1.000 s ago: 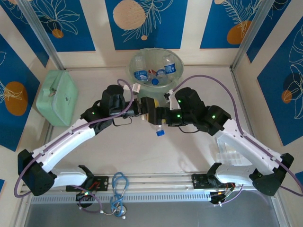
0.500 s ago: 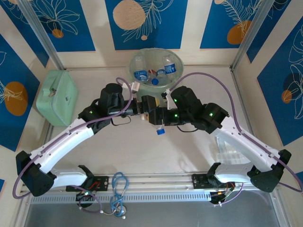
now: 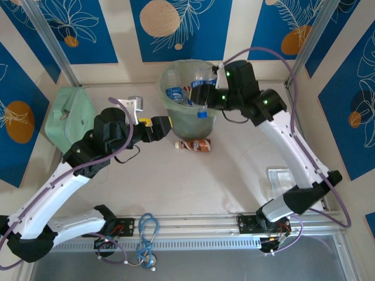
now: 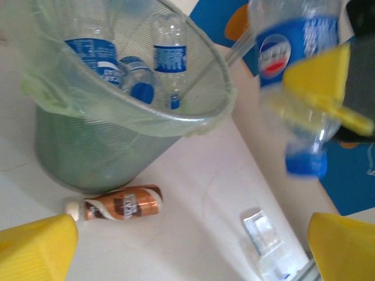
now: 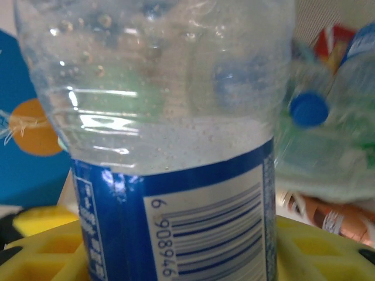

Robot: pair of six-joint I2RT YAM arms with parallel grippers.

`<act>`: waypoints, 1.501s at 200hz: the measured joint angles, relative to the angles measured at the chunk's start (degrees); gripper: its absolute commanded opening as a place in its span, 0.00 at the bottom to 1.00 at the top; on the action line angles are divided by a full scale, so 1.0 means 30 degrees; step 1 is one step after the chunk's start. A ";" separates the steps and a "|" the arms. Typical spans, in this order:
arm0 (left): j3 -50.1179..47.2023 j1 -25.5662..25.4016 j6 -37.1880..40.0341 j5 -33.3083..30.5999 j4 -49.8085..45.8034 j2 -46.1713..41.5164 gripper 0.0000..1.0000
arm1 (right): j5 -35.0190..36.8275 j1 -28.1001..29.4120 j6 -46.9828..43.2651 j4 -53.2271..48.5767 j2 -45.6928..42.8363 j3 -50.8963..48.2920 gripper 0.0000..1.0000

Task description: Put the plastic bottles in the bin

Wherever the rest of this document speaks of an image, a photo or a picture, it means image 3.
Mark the brown chocolate drink bottle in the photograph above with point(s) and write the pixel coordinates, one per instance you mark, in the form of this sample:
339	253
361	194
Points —
196	145

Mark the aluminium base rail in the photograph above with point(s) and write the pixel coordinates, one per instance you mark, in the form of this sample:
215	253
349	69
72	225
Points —
190	222

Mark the pale green zip bag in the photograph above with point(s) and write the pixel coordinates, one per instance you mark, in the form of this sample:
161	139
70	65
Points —
73	117

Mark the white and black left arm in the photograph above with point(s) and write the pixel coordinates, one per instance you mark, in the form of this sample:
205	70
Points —
44	199

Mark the clear water bottle, light-blue label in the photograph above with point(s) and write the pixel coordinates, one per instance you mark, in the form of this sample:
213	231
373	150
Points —
202	77

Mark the clear plastic box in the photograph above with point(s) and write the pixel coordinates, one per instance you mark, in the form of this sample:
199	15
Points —
278	178

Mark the blue label Pocari Sweat bottle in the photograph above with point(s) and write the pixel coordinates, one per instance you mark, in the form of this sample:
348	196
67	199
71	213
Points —
174	93

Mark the red and gold label bottle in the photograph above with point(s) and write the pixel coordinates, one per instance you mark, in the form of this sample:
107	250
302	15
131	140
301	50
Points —
186	87

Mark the clear bottle with blue cap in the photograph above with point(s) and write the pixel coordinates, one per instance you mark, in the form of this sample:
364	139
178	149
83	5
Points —
202	114

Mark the translucent green mesh bin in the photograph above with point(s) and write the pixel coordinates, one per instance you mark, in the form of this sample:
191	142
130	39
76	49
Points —
190	126

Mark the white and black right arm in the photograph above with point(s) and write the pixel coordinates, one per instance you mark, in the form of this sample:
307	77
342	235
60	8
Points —
293	152

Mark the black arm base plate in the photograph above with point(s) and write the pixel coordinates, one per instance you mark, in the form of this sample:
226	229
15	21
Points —
126	226
246	224

